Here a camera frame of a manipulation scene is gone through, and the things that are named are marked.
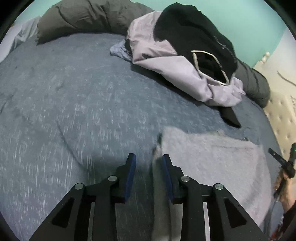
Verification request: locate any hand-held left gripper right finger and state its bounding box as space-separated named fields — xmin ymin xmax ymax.
xmin=162 ymin=154 xmax=269 ymax=241

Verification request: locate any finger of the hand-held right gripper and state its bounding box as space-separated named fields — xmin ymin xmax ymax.
xmin=268 ymin=148 xmax=287 ymax=167

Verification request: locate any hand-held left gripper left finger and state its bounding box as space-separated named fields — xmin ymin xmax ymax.
xmin=29 ymin=153 xmax=137 ymax=241

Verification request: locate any grey sweater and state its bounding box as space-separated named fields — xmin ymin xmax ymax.
xmin=151 ymin=126 xmax=282 ymax=241

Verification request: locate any person's right hand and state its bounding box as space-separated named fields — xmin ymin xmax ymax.
xmin=273 ymin=173 xmax=295 ymax=212

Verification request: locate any cream tufted headboard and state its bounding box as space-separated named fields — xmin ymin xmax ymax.
xmin=253 ymin=27 xmax=296 ymax=164

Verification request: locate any bed with blue sheet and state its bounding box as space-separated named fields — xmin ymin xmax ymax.
xmin=0 ymin=32 xmax=284 ymax=241

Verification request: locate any lilac hoodie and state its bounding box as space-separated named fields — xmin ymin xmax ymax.
xmin=126 ymin=11 xmax=247 ymax=108

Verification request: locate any light blue garment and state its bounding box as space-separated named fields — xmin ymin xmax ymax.
xmin=109 ymin=40 xmax=134 ymax=63

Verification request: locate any black sweater with white collar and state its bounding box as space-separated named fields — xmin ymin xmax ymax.
xmin=154 ymin=2 xmax=238 ymax=86

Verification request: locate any dark grey rolled duvet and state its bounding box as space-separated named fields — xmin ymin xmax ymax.
xmin=36 ymin=0 xmax=271 ymax=108

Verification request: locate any light grey blanket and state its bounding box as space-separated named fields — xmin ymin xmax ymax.
xmin=0 ymin=16 xmax=41 ymax=63

